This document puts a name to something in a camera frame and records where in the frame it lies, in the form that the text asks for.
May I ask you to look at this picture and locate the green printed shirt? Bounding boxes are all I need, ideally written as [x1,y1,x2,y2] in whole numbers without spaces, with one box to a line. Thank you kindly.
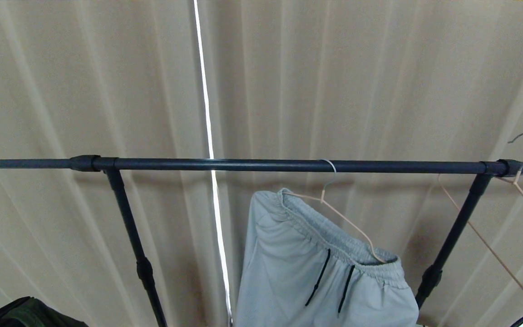
[0,297,89,327]

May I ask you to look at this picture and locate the pale grey shorts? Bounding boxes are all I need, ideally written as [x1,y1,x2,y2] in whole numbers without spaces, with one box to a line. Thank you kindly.
[234,188,420,327]

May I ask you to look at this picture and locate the black clothes rack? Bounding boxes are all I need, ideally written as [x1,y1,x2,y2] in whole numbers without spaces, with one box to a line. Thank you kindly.
[0,154,523,327]

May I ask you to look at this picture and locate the beige curtain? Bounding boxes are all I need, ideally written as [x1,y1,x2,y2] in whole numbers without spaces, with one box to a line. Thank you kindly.
[0,0,523,327]

